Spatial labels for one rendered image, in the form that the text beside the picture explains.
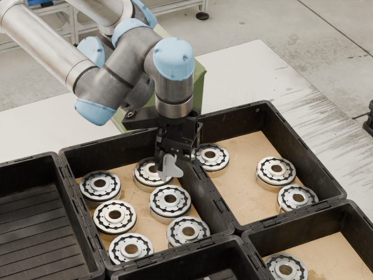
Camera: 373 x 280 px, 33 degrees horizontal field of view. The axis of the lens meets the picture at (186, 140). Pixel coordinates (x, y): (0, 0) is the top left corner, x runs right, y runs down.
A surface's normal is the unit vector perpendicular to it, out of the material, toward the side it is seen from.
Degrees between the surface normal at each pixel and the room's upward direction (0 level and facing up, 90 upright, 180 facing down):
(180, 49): 7
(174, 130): 97
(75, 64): 22
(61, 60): 40
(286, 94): 0
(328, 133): 0
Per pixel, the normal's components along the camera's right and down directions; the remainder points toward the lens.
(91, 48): -0.62, -0.22
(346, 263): 0.05, -0.75
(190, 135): -0.36, 0.69
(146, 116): -0.46, -0.71
